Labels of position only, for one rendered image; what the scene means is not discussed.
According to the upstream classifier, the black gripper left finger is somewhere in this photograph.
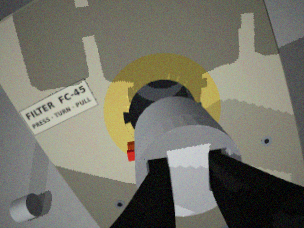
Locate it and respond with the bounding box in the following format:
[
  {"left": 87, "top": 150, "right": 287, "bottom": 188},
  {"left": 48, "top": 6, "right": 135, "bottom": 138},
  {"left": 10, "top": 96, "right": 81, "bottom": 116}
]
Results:
[{"left": 109, "top": 158, "right": 176, "bottom": 228}]

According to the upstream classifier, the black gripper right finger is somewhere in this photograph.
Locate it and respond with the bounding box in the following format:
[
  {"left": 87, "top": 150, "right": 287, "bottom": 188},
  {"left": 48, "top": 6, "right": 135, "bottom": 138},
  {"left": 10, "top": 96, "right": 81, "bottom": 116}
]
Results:
[{"left": 208, "top": 150, "right": 304, "bottom": 228}]

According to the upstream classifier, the beige flat panel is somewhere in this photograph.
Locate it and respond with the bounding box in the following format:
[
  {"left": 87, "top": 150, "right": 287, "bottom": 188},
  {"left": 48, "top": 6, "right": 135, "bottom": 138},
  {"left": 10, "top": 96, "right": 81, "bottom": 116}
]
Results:
[{"left": 0, "top": 0, "right": 304, "bottom": 228}]

